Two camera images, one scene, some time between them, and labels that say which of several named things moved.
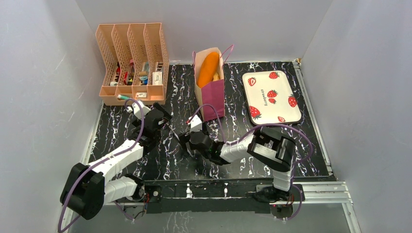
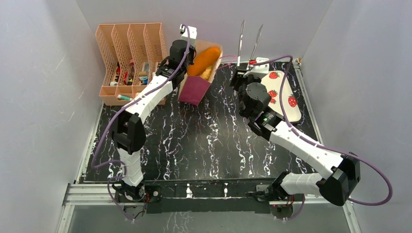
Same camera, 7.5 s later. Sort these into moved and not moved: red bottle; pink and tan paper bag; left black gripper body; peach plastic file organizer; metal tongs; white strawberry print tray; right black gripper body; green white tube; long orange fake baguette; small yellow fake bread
Moved: right black gripper body; metal tongs; pink and tan paper bag; left black gripper body; long orange fake baguette; small yellow fake bread
Not moved: peach plastic file organizer; red bottle; white strawberry print tray; green white tube
